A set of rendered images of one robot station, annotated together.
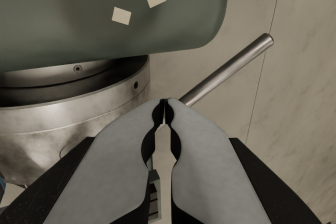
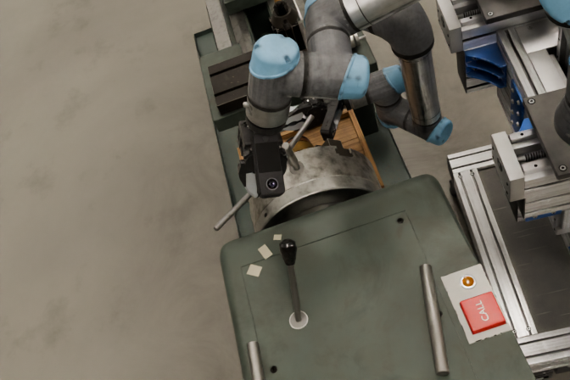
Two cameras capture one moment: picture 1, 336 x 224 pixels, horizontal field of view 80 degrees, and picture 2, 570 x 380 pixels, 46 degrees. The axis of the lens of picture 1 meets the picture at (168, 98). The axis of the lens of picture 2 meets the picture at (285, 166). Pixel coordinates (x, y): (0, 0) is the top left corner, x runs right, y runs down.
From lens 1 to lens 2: 1.20 m
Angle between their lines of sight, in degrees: 16
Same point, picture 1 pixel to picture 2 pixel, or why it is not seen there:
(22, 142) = (321, 172)
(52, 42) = (305, 220)
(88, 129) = (290, 182)
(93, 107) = (287, 195)
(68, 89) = (304, 203)
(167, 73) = (199, 302)
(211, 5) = (232, 255)
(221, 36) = not seen: outside the picture
